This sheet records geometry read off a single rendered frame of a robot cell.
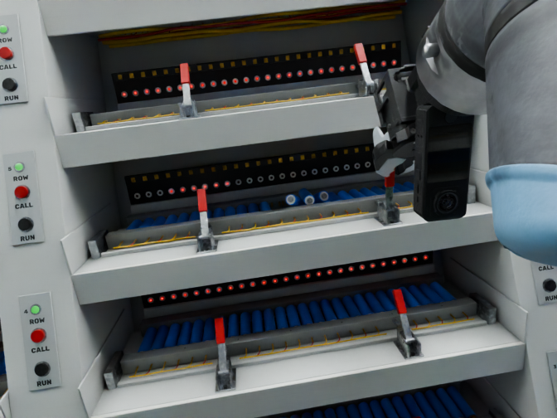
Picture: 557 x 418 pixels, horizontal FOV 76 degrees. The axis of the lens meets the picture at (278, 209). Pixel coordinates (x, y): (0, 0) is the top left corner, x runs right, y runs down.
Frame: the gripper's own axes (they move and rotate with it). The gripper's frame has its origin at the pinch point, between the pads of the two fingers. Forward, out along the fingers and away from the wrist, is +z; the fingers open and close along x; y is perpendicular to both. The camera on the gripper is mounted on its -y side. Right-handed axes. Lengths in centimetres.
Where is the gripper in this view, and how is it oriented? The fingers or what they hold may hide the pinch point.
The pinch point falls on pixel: (391, 173)
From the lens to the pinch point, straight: 51.9
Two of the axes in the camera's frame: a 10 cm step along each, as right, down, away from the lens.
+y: -1.5, -9.6, 2.3
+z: -0.3, 2.4, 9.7
